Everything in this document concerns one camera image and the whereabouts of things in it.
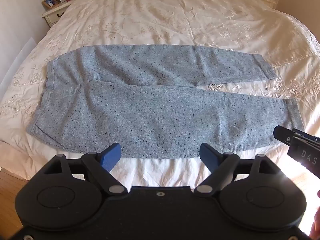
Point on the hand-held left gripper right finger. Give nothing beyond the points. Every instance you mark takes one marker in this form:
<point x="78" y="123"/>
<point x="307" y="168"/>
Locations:
<point x="208" y="156"/>

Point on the wooden photo frame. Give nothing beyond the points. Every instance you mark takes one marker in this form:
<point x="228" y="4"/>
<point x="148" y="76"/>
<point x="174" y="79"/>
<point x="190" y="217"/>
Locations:
<point x="50" y="3"/>

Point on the grey speckled pants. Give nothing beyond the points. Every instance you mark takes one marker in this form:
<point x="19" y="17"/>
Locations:
<point x="155" y="115"/>

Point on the cream embroidered bedspread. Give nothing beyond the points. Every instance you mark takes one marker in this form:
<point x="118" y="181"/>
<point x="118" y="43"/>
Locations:
<point x="175" y="17"/>

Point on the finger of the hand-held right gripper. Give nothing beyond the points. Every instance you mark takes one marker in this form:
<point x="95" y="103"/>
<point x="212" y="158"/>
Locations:
<point x="283" y="133"/>

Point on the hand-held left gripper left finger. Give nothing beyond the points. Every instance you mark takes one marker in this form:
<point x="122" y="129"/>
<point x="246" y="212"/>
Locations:
<point x="110" y="156"/>

